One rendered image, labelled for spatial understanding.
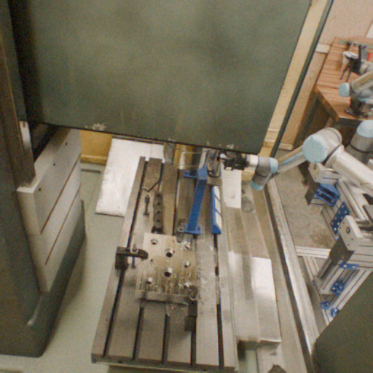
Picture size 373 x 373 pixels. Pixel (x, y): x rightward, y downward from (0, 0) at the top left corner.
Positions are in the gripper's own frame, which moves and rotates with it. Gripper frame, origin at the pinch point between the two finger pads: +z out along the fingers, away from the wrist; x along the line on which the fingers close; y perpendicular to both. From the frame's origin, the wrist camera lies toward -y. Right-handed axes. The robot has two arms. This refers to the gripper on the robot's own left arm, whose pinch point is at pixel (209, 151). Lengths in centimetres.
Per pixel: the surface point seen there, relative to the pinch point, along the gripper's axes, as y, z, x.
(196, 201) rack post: 9.3, 4.8, -28.8
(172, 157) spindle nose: -29, 20, -54
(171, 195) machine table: 29.6, 14.4, -3.8
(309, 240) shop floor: 115, -121, 65
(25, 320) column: 31, 61, -81
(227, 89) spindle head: -56, 10, -60
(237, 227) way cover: 45, -27, -5
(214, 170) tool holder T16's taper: -5.6, -0.2, -23.7
